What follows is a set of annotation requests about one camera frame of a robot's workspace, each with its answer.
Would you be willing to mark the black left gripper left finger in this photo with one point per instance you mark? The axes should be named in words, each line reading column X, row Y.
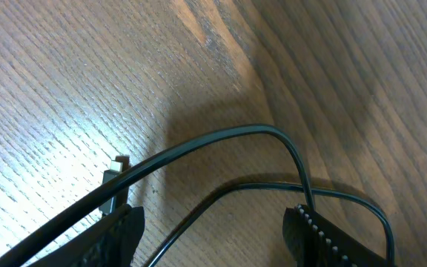
column 112, row 241

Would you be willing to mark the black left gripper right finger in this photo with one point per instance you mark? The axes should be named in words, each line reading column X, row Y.
column 314, row 241

